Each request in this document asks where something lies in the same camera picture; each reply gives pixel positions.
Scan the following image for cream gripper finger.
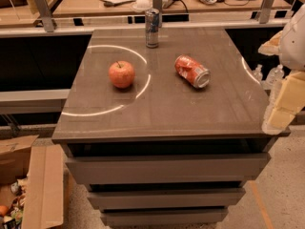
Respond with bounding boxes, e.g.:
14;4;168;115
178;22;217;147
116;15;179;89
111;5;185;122
258;31;282;56
266;72;305;130

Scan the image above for red crushed coke can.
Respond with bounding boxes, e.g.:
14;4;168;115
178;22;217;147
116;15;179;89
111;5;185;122
174;54;211;89

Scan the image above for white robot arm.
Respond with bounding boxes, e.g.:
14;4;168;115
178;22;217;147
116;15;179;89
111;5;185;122
258;5;305;135

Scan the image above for tall silver blue can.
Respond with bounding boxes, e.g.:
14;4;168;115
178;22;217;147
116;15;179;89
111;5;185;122
145;8;159;48

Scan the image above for red apple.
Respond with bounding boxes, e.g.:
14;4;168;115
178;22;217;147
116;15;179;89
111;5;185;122
109;61;135;89

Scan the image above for clear plastic bottle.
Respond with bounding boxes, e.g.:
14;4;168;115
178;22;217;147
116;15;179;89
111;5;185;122
253;64;263;82
264;64;284;90

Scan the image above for grey drawer cabinet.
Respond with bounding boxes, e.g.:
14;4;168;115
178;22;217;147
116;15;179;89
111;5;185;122
51;27;292;227

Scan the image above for open cardboard box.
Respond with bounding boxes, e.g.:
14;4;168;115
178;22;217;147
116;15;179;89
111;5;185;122
0;135;65;229

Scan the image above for right metal bracket post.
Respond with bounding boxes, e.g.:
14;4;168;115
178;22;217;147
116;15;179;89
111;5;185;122
257;0;275;24

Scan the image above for metal bracket post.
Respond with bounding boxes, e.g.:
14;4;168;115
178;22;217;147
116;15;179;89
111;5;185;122
34;0;55;32
257;0;275;24
152;0;162;27

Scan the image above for middle metal bracket post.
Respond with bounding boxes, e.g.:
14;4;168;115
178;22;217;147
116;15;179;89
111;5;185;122
152;0;162;27

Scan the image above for left metal bracket post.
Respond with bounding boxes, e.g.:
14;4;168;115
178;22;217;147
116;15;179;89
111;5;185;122
34;0;55;32

